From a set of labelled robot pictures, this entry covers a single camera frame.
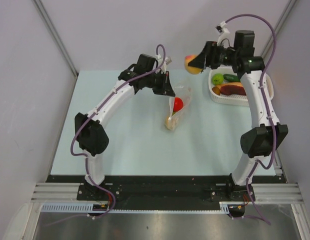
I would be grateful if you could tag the white plastic basket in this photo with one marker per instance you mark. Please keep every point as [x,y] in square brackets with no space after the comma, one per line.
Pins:
[238,100]

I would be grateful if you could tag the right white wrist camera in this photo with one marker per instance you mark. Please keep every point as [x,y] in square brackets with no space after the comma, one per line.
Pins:
[222,31]

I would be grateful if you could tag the white slotted cable duct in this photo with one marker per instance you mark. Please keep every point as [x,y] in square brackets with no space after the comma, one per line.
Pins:
[97,208]

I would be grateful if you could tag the clear zip top bag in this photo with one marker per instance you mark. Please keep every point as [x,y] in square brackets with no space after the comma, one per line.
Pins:
[184,91]

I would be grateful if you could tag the brown toy kiwi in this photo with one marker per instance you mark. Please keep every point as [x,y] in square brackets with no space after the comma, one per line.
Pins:
[216,90]

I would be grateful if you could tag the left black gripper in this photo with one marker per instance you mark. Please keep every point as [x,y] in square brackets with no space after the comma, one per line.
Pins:
[165,88]

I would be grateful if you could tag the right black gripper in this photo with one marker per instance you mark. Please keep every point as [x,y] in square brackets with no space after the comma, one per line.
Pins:
[208,58]

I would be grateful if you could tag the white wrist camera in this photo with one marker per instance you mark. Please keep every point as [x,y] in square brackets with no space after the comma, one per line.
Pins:
[222,31]
[162,63]

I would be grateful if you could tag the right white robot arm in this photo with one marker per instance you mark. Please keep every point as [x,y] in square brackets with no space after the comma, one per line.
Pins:
[261,142]

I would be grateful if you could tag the red toy tomato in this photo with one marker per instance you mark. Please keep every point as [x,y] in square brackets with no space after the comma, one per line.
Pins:
[178,104]

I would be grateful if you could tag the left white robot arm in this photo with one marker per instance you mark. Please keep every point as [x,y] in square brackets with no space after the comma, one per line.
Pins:
[149,72]

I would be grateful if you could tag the dark green toy cucumber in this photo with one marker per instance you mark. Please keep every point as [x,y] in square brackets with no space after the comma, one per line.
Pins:
[231,78]

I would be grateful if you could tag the green toy apple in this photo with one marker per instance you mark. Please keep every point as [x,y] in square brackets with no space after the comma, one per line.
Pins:
[217,79]

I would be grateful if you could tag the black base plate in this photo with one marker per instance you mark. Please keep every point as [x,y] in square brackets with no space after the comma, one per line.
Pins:
[173,192]

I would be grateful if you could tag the aluminium frame rail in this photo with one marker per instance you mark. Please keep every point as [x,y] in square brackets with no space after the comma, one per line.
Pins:
[265,193]

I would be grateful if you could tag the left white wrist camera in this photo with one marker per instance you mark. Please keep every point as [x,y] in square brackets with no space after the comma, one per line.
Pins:
[162,63]

